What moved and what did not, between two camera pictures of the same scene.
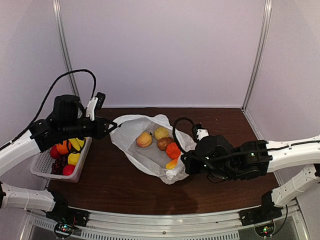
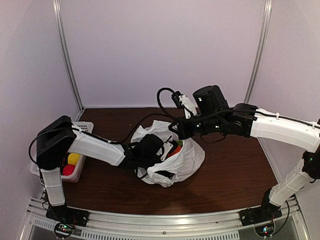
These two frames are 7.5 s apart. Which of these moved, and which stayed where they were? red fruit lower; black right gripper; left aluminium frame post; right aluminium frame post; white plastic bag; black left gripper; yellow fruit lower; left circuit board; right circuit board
Moved: white plastic bag; black left gripper; black right gripper
Stayed: right circuit board; left circuit board; red fruit lower; yellow fruit lower; left aluminium frame post; right aluminium frame post
